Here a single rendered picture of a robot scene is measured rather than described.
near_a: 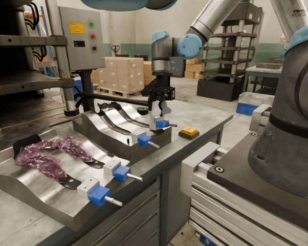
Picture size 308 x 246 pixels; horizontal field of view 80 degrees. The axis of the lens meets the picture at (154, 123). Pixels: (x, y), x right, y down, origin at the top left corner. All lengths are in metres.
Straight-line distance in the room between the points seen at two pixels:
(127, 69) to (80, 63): 3.18
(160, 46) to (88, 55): 0.86
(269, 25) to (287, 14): 6.27
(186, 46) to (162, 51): 0.16
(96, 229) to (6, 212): 0.29
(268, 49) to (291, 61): 6.78
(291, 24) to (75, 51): 1.23
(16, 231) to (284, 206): 0.60
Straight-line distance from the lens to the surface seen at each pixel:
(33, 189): 0.63
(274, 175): 0.35
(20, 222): 0.67
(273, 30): 7.11
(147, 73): 5.43
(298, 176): 0.34
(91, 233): 0.80
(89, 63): 1.54
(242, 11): 4.60
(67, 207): 0.57
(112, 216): 0.82
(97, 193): 0.56
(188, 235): 1.54
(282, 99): 0.34
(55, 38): 1.29
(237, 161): 0.39
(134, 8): 0.24
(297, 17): 0.89
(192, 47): 0.62
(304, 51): 0.32
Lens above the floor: 1.24
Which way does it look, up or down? 23 degrees down
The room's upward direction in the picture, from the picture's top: straight up
